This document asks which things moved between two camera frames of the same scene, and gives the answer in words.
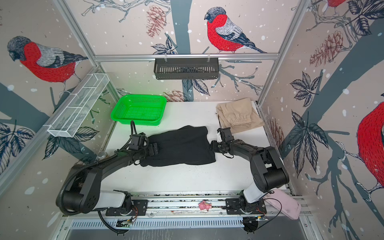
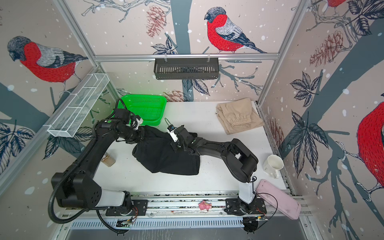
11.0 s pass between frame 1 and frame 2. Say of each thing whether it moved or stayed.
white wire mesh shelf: stayed
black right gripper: moved
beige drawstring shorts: stayed
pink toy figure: stayed
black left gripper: moved
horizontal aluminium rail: stayed
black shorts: moved
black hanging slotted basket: stayed
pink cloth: stayed
